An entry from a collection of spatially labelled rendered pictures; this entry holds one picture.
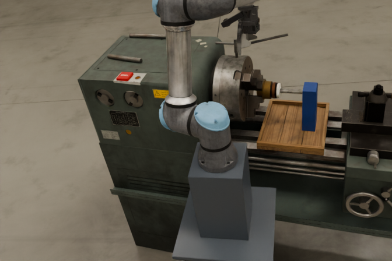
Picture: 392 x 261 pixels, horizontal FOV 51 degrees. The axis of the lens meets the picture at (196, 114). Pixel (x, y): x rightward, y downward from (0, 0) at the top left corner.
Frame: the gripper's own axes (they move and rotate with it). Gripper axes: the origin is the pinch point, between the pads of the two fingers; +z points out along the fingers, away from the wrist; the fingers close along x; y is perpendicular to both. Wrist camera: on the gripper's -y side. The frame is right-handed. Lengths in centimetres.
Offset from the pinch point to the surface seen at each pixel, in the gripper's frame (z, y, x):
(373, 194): 54, 60, -19
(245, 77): 10.1, 3.3, -7.6
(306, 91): 17.3, 29.0, -1.2
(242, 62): 4.7, 0.6, -3.1
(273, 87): 17.1, 14.3, -0.3
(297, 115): 37.3, 23.2, 14.5
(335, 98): 98, 32, 176
